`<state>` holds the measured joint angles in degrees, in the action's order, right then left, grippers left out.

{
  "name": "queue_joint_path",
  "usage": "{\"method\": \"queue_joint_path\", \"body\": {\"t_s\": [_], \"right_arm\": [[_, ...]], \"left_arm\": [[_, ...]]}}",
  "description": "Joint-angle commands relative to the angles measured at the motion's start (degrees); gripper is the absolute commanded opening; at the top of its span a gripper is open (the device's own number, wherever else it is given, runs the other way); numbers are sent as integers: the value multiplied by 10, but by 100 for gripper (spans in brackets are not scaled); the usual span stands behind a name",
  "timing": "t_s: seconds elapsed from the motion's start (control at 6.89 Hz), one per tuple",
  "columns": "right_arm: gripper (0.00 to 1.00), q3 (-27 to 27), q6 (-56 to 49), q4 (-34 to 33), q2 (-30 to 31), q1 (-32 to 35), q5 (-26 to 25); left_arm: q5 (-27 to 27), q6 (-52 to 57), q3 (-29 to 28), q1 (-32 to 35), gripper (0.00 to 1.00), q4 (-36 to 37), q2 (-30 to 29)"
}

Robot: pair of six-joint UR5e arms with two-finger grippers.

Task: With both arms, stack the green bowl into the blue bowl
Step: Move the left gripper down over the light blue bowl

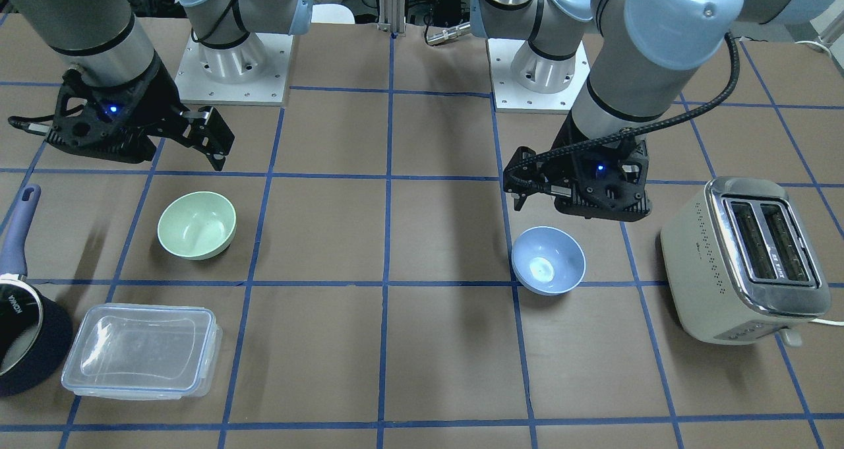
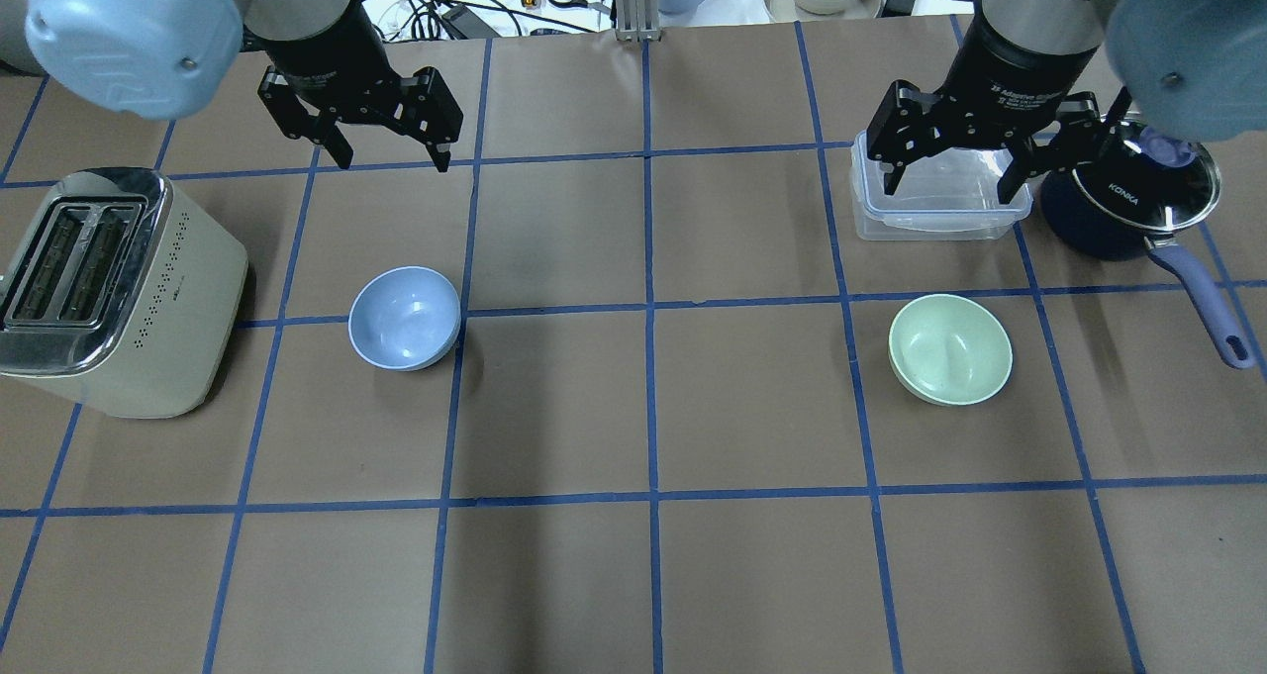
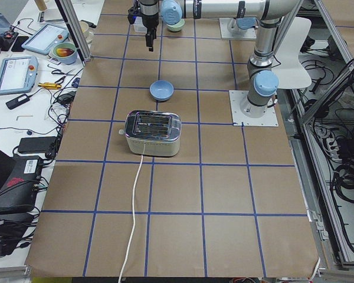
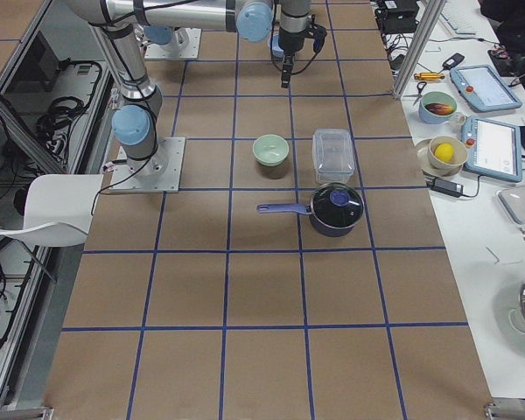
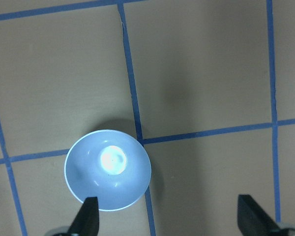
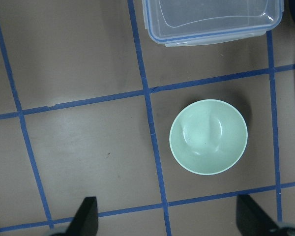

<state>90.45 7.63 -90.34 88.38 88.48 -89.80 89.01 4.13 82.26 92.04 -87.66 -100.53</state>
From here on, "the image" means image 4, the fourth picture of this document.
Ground scissors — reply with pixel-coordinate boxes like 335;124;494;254
413;80;428;104

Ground beige plate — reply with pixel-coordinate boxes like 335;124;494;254
415;139;463;177

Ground orange handled tool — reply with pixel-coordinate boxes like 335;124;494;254
413;72;445;81

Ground glass pot lid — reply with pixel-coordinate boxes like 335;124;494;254
310;183;364;236

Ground yellow lemon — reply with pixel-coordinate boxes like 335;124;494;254
434;143;454;164

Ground aluminium frame post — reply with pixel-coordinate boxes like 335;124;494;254
392;0;446;100

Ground beige bowl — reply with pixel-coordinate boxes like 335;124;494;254
427;136;468;170

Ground lower teach pendant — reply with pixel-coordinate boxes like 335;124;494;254
461;116;522;182

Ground grey lidded box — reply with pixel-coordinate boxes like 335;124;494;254
496;185;525;224

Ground upper teach pendant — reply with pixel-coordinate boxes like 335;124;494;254
449;65;522;112

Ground white keyboard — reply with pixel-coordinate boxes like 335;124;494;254
439;1;477;37

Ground clear plastic container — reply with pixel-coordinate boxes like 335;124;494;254
312;129;355;184

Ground white chair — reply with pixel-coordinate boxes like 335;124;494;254
0;174;103;248

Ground white tape roll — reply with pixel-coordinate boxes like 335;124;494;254
448;112;467;128

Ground teach pendant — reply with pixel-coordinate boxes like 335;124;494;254
461;116;522;182
449;65;522;112

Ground black power adapter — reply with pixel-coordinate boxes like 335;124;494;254
426;178;463;198

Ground blue saucepan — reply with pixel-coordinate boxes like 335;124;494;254
256;183;364;237

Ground green bowl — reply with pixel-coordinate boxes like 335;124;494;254
252;134;290;167

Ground black electronics box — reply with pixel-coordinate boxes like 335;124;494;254
374;0;419;35

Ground black car key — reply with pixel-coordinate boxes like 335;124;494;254
442;52;465;71

